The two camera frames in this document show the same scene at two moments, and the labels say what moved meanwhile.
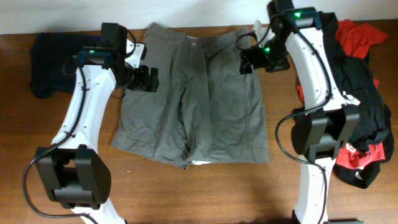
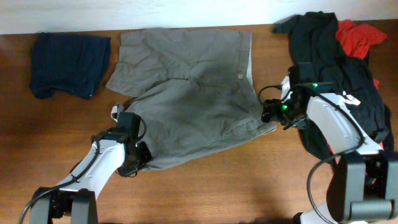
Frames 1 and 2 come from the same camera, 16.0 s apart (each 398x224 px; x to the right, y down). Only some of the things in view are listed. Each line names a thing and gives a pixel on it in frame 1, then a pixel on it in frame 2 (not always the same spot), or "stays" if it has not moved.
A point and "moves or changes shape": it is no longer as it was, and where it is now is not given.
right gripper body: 272,56 → 282,112
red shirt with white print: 357,38 stays
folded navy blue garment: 50,51 stays
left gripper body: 137,78 → 137,161
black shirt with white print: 355,78 stays
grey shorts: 205,110 moves or changes shape
